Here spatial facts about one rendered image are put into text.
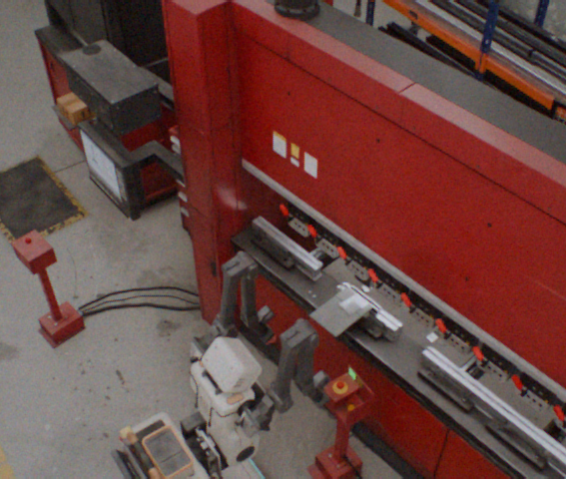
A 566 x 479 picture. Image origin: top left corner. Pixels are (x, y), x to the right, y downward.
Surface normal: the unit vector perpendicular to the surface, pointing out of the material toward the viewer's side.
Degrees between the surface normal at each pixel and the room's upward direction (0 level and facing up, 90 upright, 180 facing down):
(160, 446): 0
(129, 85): 1
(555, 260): 90
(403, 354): 0
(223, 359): 47
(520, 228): 90
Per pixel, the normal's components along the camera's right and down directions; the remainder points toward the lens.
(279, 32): -0.73, 0.50
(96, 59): 0.00, -0.69
